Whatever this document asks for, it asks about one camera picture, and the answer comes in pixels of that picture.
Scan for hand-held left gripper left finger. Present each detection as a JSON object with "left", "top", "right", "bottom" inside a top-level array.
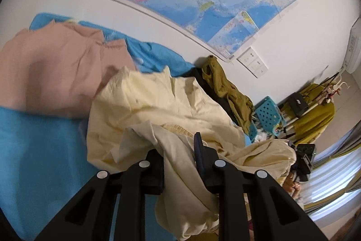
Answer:
[{"left": 34, "top": 149, "right": 164, "bottom": 241}]

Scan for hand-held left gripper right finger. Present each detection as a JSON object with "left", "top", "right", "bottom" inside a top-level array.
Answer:
[{"left": 193, "top": 132, "right": 329, "bottom": 241}]

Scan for cream yellow garment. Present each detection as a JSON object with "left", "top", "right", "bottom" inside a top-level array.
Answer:
[{"left": 86, "top": 66, "right": 296, "bottom": 241}]

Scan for pink garment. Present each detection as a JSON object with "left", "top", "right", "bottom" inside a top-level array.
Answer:
[{"left": 0, "top": 20, "right": 139, "bottom": 119}]

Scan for clothes rack with mustard cloth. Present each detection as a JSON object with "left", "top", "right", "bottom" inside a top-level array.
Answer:
[{"left": 278, "top": 83, "right": 335, "bottom": 143}]

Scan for white clothes hangers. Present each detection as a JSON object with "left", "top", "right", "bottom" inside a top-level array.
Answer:
[{"left": 317, "top": 72, "right": 351, "bottom": 104}]

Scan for person's right hand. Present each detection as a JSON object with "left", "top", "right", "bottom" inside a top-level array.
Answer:
[{"left": 283, "top": 176, "right": 302, "bottom": 199}]

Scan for striped window curtain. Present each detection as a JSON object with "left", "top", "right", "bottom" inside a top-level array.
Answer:
[{"left": 299, "top": 122, "right": 361, "bottom": 219}]

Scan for black garment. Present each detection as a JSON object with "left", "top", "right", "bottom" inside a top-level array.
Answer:
[{"left": 180, "top": 67, "right": 240, "bottom": 123}]

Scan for black handbag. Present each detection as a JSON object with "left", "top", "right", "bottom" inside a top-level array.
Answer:
[{"left": 286, "top": 92, "right": 308, "bottom": 117}]

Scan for teal perforated plastic basket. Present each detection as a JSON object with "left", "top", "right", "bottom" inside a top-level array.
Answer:
[
  {"left": 255, "top": 96, "right": 282, "bottom": 136},
  {"left": 248, "top": 125, "right": 258, "bottom": 143}
]

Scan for olive green garment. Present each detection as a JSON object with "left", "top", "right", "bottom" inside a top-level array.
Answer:
[{"left": 201, "top": 55, "right": 254, "bottom": 134}]

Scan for blue floral bedsheet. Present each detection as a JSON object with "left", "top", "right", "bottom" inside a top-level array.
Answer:
[{"left": 0, "top": 13, "right": 254, "bottom": 241}]

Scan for white air conditioner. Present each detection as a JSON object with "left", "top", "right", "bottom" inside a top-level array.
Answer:
[{"left": 342, "top": 18, "right": 361, "bottom": 74}]

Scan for white wall switch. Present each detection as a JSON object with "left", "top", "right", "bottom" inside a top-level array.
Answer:
[{"left": 252, "top": 64, "right": 268, "bottom": 78}]

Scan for white wall socket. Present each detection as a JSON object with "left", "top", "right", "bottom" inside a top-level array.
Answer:
[
  {"left": 245, "top": 56, "right": 264, "bottom": 73},
  {"left": 236, "top": 47, "right": 258, "bottom": 66}
]

